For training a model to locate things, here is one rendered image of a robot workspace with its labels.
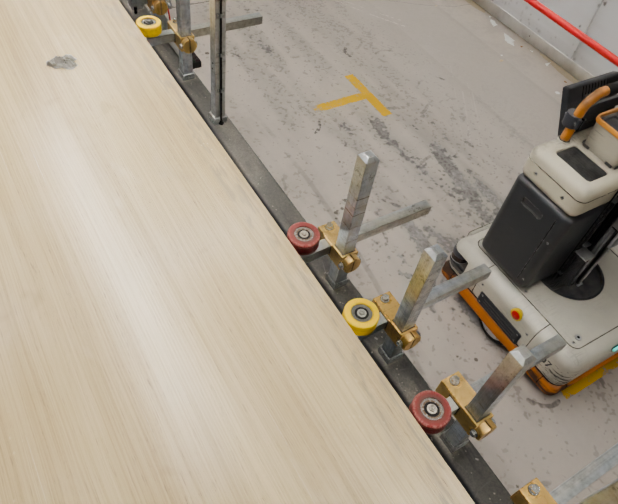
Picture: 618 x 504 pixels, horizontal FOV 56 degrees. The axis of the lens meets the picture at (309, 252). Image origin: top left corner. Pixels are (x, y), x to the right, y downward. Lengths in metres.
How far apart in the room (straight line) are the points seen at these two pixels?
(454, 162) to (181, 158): 1.88
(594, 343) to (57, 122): 1.89
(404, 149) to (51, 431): 2.39
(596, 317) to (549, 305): 0.18
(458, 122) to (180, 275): 2.40
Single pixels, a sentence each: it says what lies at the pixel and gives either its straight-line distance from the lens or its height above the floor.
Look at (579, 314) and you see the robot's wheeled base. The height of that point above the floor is 0.28.
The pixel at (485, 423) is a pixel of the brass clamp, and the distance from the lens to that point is 1.28.
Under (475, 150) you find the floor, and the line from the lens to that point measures 3.28.
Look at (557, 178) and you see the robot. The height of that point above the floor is 0.78.
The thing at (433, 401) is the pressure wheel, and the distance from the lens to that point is 1.22.
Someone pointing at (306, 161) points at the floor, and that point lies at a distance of 2.93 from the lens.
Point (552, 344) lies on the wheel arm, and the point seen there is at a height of 0.86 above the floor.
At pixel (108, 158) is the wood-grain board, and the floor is 0.90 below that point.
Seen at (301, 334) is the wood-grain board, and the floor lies 0.90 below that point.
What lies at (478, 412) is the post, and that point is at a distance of 1.25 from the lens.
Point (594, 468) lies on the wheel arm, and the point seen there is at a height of 0.84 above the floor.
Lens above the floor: 1.95
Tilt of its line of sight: 51 degrees down
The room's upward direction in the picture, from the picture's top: 11 degrees clockwise
